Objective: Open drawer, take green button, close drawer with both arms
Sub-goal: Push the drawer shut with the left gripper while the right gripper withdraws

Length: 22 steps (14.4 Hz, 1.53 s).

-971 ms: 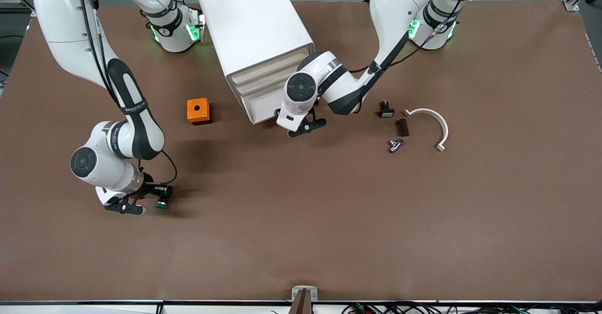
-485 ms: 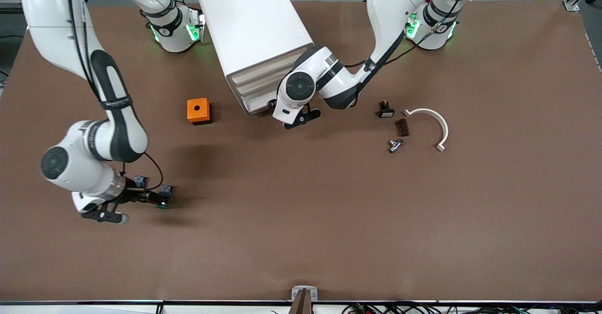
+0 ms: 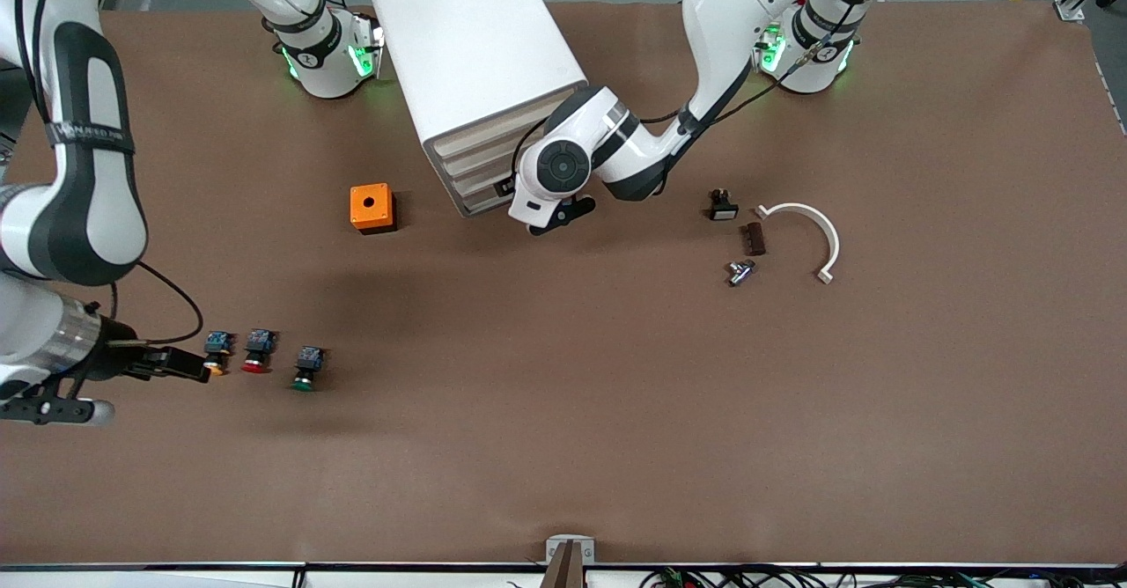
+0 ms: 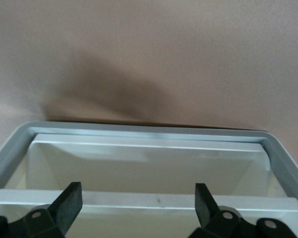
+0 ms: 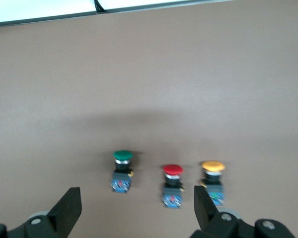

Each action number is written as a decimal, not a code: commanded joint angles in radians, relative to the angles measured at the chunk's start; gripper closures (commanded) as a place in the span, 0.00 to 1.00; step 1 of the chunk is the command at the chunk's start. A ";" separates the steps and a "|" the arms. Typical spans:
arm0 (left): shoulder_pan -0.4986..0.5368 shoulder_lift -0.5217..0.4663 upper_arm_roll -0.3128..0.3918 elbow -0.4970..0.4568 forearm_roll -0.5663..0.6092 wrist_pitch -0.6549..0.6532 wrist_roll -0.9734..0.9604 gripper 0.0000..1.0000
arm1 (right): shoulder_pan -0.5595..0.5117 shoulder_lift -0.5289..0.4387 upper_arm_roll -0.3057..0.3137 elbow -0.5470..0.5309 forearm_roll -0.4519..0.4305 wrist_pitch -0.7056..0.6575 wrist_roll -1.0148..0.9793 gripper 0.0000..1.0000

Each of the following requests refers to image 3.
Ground green push button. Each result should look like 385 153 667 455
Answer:
291 346 328 393

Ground yellow push button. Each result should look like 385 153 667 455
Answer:
203 331 237 378

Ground red push button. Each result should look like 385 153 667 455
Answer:
240 328 278 375

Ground orange box with hole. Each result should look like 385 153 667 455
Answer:
350 183 398 235

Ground brown table cover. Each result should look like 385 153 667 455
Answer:
0 0 1127 568

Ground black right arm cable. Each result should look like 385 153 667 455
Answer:
13 0 205 348

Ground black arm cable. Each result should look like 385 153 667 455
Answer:
634 3 868 128
13 0 205 348

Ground white table edge rail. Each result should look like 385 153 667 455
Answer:
0 561 1127 588

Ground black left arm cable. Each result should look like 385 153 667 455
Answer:
634 3 868 128

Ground white curved bracket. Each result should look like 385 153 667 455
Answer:
755 202 842 286

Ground grey metal bracket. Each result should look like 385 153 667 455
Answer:
545 534 596 565

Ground dark camera pole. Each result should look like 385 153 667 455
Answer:
539 541 587 588

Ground black cable bundle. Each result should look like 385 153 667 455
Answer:
641 564 1127 588

